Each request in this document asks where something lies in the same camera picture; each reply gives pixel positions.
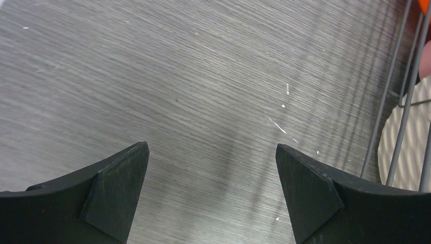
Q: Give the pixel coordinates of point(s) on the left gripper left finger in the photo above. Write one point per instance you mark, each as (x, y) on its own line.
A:
(95, 204)

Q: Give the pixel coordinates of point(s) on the black wire dish rack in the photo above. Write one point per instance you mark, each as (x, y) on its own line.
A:
(412, 33)

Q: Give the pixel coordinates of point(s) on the pink mug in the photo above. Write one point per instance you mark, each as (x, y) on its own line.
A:
(425, 61)

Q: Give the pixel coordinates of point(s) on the orange bowl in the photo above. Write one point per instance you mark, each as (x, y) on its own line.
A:
(424, 5)

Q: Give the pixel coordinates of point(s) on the woven bamboo plate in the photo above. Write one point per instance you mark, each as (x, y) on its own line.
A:
(410, 162)

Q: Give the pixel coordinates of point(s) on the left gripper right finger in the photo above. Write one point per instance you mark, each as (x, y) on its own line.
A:
(327, 205)

